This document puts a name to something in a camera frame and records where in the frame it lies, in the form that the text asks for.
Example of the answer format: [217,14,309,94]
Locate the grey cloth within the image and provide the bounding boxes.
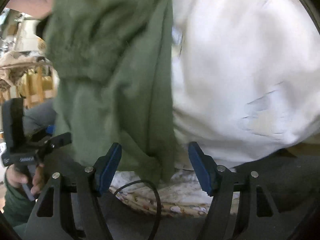
[22,100,58,137]

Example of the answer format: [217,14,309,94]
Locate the person's left hand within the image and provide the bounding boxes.
[5,164,46,196]

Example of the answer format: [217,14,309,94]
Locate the cream printed bed sheet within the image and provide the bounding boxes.
[171,0,320,169]

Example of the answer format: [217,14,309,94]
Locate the pink cloth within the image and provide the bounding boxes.
[5,0,57,20]

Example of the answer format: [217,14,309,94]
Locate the floral printed mat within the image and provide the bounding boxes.
[107,169,237,217]

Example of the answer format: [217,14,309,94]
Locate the cluttered wooden table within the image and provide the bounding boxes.
[0,36,60,107]

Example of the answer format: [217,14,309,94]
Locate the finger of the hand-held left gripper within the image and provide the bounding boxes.
[2,97,25,153]
[37,132,72,159]

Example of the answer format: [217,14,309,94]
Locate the green pants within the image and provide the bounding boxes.
[44,0,182,187]

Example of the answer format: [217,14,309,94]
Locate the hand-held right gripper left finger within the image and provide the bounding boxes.
[25,142,123,240]

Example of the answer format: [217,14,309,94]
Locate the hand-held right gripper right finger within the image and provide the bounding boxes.
[187,141,295,240]

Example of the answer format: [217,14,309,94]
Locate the person's left forearm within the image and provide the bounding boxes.
[2,177,37,228]

